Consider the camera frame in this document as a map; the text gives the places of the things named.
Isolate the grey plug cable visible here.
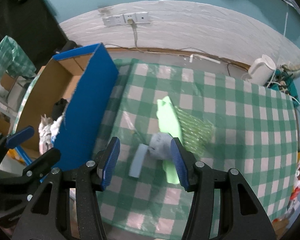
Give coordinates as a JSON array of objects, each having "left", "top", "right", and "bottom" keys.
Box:
[{"left": 128, "top": 18, "right": 141, "bottom": 51}]

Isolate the white wall socket strip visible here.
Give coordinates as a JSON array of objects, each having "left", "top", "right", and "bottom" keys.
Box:
[{"left": 102, "top": 11, "right": 151, "bottom": 27}]

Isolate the black knit beanie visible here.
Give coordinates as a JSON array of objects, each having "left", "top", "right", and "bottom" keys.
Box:
[{"left": 51, "top": 98, "right": 68, "bottom": 121}]

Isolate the light green microfiber cloth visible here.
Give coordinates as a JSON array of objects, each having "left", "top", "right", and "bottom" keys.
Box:
[{"left": 157, "top": 96, "right": 183, "bottom": 185}]

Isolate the green white checkered tablecloth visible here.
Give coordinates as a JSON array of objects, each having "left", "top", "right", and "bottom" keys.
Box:
[{"left": 96, "top": 59, "right": 298, "bottom": 239}]

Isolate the green glittery mesh cloth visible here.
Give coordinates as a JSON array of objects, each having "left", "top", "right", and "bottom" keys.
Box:
[{"left": 174, "top": 106, "right": 215, "bottom": 158}]

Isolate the blue cardboard box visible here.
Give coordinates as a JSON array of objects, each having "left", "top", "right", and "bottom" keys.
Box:
[{"left": 13, "top": 43, "right": 119, "bottom": 171}]

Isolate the white blue striped cloth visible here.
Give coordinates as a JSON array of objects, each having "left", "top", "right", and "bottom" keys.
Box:
[{"left": 38, "top": 113, "right": 64, "bottom": 155}]

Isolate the grey sock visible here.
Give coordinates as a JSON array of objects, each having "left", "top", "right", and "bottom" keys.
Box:
[{"left": 148, "top": 132, "right": 172, "bottom": 160}]

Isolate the white electric kettle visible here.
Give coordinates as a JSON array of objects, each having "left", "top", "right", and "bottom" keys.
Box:
[{"left": 246, "top": 54, "right": 276, "bottom": 86}]

